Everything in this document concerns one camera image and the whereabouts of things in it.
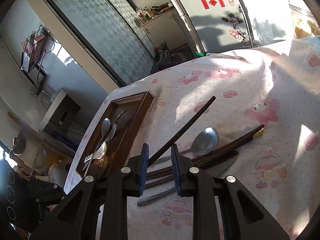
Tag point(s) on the dark bag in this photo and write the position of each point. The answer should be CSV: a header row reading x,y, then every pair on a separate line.
x,y
162,53

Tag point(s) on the white sink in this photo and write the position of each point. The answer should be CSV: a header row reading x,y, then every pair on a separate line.
x,y
53,107

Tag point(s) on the glass jar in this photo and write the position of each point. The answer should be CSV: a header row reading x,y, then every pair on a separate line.
x,y
302,25

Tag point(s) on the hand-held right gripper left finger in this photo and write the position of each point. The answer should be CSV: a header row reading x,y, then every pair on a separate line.
x,y
144,170

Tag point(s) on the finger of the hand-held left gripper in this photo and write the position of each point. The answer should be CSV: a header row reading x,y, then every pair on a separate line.
x,y
47,192

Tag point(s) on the patterned sliding door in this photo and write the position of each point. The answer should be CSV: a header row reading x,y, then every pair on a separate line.
x,y
100,30

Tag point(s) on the metal faucet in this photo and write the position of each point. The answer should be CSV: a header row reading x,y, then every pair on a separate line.
x,y
40,95

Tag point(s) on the metal cake server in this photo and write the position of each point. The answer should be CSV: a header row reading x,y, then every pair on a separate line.
x,y
155,196

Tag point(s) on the blue packet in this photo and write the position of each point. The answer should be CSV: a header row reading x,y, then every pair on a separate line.
x,y
312,40

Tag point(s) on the silver fridge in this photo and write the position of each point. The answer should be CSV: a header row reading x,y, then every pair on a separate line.
x,y
200,25

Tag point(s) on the dark wooden tray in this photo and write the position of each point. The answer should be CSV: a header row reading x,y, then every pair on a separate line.
x,y
130,130

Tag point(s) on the metal pot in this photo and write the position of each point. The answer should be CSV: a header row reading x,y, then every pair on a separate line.
x,y
18,143

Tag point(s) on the white ceramic spoon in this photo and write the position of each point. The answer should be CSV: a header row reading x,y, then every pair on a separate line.
x,y
101,151

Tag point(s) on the black crate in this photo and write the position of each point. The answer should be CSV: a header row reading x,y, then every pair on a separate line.
x,y
65,115

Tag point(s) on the black wok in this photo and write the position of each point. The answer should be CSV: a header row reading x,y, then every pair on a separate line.
x,y
160,7

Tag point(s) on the white kitchen cabinet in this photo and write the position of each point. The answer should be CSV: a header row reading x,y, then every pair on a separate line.
x,y
165,30

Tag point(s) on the clear plastic bottle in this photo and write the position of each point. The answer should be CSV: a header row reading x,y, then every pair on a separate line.
x,y
138,12

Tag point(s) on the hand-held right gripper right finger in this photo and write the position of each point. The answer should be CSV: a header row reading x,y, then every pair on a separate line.
x,y
175,172

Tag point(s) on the metal fork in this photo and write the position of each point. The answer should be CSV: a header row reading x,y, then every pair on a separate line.
x,y
113,131

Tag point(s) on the small metal spoon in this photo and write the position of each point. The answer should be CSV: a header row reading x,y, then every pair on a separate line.
x,y
105,126

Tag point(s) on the large metal spoon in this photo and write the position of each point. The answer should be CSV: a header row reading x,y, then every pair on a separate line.
x,y
207,140

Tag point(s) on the yellow label bottle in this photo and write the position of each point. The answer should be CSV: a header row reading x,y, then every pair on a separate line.
x,y
149,13

